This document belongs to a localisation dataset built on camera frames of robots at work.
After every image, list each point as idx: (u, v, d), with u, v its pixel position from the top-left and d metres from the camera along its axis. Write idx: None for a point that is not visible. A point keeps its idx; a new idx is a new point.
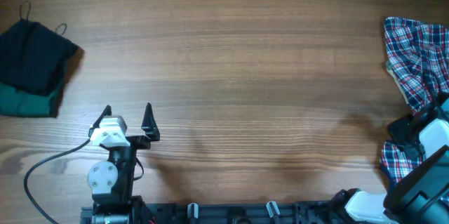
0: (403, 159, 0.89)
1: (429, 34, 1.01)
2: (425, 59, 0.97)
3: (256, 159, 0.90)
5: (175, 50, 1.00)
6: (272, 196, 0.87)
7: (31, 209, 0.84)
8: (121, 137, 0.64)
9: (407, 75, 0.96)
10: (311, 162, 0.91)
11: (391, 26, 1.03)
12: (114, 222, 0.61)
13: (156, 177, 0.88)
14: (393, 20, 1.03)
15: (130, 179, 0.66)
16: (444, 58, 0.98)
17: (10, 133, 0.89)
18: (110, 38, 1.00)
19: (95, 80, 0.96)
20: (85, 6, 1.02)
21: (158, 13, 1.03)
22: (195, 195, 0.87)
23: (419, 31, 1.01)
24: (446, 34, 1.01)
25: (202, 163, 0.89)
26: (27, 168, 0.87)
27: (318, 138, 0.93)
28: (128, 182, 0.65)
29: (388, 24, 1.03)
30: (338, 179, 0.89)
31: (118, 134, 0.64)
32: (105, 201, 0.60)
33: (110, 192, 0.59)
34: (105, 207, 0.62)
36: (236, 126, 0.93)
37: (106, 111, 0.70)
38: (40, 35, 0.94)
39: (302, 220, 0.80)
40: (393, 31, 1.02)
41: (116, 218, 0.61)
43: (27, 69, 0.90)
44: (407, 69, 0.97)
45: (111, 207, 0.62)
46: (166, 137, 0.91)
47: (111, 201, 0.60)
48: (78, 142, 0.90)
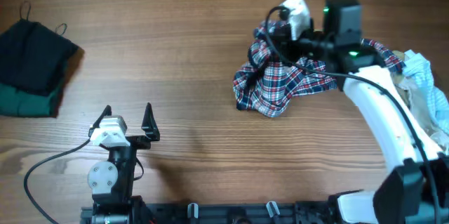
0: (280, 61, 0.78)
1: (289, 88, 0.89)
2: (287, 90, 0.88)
3: (257, 159, 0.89)
5: (175, 50, 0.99)
6: (273, 196, 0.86)
7: (31, 209, 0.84)
8: (121, 137, 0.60)
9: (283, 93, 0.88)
10: (312, 162, 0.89)
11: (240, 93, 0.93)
12: (114, 222, 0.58)
13: (156, 177, 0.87)
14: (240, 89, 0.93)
15: (130, 180, 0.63)
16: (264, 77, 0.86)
17: (10, 133, 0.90)
18: (111, 40, 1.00)
19: (95, 81, 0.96)
20: (86, 9, 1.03)
21: (159, 14, 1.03)
22: (195, 195, 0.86)
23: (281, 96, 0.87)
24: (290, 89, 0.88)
25: (202, 163, 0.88)
26: (26, 168, 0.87)
27: (319, 137, 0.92)
28: (128, 182, 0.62)
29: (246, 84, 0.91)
30: (339, 179, 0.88)
31: (117, 134, 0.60)
32: (105, 202, 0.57)
33: (108, 191, 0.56)
34: (104, 208, 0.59)
36: (236, 126, 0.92)
37: (105, 112, 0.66)
38: (39, 35, 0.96)
39: (302, 220, 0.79)
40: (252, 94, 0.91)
41: (116, 218, 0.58)
43: (27, 70, 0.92)
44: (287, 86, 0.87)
45: (111, 207, 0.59)
46: (166, 137, 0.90)
47: (110, 201, 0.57)
48: (78, 142, 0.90)
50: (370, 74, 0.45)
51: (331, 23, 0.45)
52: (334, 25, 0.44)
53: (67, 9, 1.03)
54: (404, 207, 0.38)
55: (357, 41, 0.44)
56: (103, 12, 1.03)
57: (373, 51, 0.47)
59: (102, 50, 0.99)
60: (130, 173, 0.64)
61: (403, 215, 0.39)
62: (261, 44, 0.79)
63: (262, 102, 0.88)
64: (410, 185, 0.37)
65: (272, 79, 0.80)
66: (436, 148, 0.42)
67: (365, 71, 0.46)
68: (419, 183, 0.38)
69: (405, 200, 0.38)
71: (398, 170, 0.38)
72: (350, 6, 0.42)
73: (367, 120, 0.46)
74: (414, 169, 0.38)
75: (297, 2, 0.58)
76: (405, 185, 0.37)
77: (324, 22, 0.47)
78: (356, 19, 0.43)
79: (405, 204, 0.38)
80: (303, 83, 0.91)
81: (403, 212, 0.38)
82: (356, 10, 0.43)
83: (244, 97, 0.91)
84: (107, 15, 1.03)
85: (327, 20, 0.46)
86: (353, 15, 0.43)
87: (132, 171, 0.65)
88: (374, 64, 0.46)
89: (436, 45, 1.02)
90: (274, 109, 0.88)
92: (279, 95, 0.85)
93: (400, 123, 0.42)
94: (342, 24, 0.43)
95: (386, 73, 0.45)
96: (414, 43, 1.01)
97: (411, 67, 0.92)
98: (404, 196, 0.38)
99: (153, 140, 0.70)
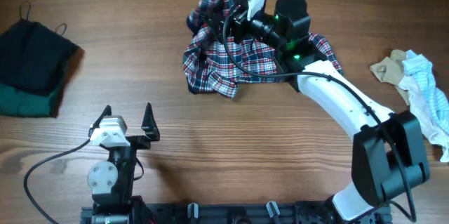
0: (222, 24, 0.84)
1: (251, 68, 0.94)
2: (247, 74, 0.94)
3: (257, 159, 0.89)
5: (175, 50, 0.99)
6: (273, 196, 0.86)
7: (31, 209, 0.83)
8: (121, 137, 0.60)
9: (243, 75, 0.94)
10: (312, 162, 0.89)
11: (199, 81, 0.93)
12: (114, 222, 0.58)
13: (156, 177, 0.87)
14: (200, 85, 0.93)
15: (130, 179, 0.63)
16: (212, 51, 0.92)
17: (10, 133, 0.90)
18: (111, 39, 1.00)
19: (95, 81, 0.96)
20: (85, 9, 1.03)
21: (159, 14, 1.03)
22: (195, 195, 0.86)
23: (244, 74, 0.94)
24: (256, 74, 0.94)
25: (202, 163, 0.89)
26: (26, 168, 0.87)
27: (318, 137, 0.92)
28: (128, 181, 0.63)
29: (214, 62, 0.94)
30: (339, 179, 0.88)
31: (117, 134, 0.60)
32: (105, 202, 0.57)
33: (109, 191, 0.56)
34: (104, 208, 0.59)
36: (235, 126, 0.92)
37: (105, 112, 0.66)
38: (39, 35, 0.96)
39: (302, 220, 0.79)
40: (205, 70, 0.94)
41: (116, 218, 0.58)
43: (27, 70, 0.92)
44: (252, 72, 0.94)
45: (111, 207, 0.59)
46: (166, 137, 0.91)
47: (111, 201, 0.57)
48: (78, 142, 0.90)
50: (317, 68, 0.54)
51: (285, 27, 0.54)
52: (287, 33, 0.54)
53: (67, 9, 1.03)
54: (374, 170, 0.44)
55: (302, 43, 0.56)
56: (103, 12, 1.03)
57: (316, 50, 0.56)
59: (102, 50, 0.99)
60: (130, 172, 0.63)
61: (377, 178, 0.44)
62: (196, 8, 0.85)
63: (221, 83, 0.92)
64: (370, 148, 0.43)
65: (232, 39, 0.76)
66: (386, 110, 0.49)
67: (310, 67, 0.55)
68: (377, 144, 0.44)
69: (372, 163, 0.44)
71: (356, 138, 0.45)
72: (302, 18, 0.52)
73: (326, 106, 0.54)
74: (370, 135, 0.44)
75: None
76: (367, 149, 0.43)
77: (279, 25, 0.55)
78: (304, 28, 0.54)
79: (373, 167, 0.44)
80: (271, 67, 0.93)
81: (375, 175, 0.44)
82: (306, 20, 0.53)
83: (197, 80, 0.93)
84: (106, 15, 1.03)
85: (280, 25, 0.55)
86: (302, 24, 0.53)
87: (132, 170, 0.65)
88: (316, 60, 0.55)
89: (436, 45, 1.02)
90: (233, 88, 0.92)
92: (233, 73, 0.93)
93: (349, 100, 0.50)
94: (293, 34, 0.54)
95: (328, 66, 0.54)
96: (414, 44, 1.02)
97: (411, 67, 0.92)
98: (369, 159, 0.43)
99: (153, 140, 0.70)
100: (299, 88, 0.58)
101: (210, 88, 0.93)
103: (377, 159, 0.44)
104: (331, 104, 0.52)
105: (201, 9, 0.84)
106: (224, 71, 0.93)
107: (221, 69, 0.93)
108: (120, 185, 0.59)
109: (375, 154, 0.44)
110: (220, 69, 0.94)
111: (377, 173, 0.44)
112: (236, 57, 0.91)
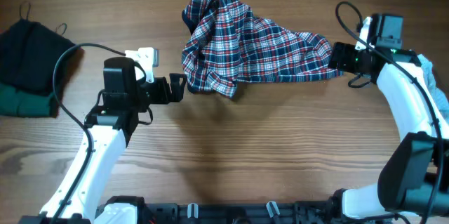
0: (226, 18, 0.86)
1: (251, 67, 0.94)
2: (246, 74, 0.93)
3: (257, 159, 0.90)
5: (175, 50, 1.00)
6: (273, 197, 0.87)
7: (31, 209, 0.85)
8: (150, 60, 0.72)
9: (244, 76, 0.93)
10: (311, 162, 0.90)
11: (199, 81, 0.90)
12: (104, 122, 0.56)
13: (156, 177, 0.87)
14: (198, 85, 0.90)
15: (140, 91, 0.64)
16: (210, 50, 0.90)
17: (10, 133, 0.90)
18: (110, 39, 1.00)
19: (95, 81, 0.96)
20: (85, 8, 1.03)
21: (158, 13, 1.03)
22: (195, 195, 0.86)
23: (245, 74, 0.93)
24: (257, 74, 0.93)
25: (202, 163, 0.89)
26: (27, 168, 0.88)
27: (318, 137, 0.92)
28: (139, 92, 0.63)
29: (212, 60, 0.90)
30: (339, 179, 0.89)
31: (147, 57, 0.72)
32: (114, 83, 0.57)
33: (125, 65, 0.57)
34: (106, 99, 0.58)
36: (236, 126, 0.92)
37: (151, 55, 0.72)
38: (38, 35, 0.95)
39: (302, 220, 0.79)
40: (205, 69, 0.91)
41: (106, 118, 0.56)
43: (27, 69, 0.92)
44: (252, 72, 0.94)
45: (115, 97, 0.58)
46: (166, 136, 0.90)
47: (118, 86, 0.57)
48: (78, 142, 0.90)
50: (410, 69, 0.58)
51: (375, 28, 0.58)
52: (379, 31, 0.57)
53: (66, 8, 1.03)
54: (407, 172, 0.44)
55: (394, 45, 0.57)
56: (102, 12, 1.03)
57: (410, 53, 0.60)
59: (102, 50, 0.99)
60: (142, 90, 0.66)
61: (406, 180, 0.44)
62: (191, 3, 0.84)
63: (219, 83, 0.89)
64: (417, 149, 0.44)
65: (271, 56, 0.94)
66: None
67: (403, 64, 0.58)
68: (427, 153, 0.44)
69: (409, 163, 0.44)
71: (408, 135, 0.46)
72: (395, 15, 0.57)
73: (394, 102, 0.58)
74: (424, 140, 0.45)
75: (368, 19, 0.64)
76: (414, 149, 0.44)
77: (370, 29, 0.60)
78: (397, 29, 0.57)
79: (408, 168, 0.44)
80: (272, 67, 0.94)
81: (406, 177, 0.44)
82: (398, 21, 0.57)
83: (197, 80, 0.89)
84: (106, 15, 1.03)
85: (373, 29, 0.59)
86: (395, 24, 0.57)
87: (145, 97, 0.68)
88: (411, 63, 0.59)
89: (436, 46, 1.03)
90: (232, 87, 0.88)
92: (234, 71, 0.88)
93: (423, 107, 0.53)
94: (385, 30, 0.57)
95: (419, 71, 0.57)
96: (413, 45, 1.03)
97: None
98: (409, 158, 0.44)
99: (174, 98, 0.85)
100: (378, 81, 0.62)
101: (209, 87, 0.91)
103: (418, 166, 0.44)
104: (400, 100, 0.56)
105: (194, 3, 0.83)
106: (222, 71, 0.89)
107: (219, 68, 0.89)
108: (132, 78, 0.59)
109: (418, 160, 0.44)
110: (218, 69, 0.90)
111: (407, 178, 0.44)
112: (233, 55, 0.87)
